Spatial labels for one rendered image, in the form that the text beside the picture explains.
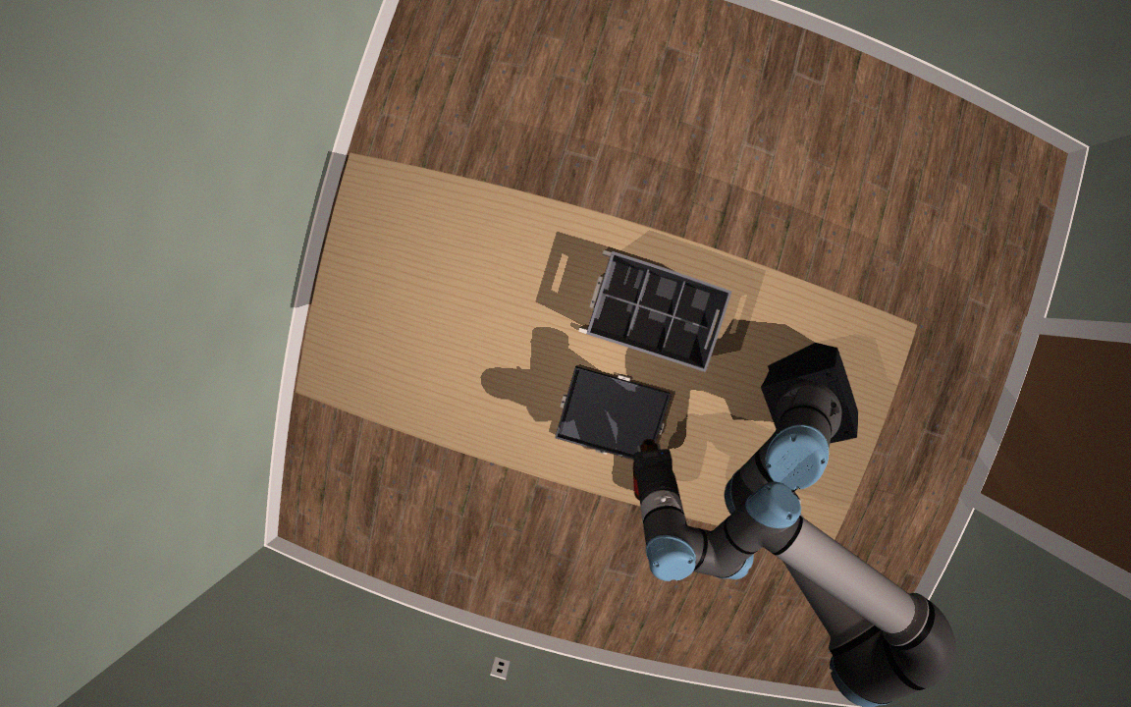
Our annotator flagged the brown bottle with red label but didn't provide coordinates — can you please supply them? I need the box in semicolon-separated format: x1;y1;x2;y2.
633;439;657;501

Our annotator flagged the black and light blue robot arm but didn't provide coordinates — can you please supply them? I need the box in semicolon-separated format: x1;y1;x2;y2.
644;382;956;707

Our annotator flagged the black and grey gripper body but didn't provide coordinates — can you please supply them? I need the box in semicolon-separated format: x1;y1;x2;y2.
634;449;683;521

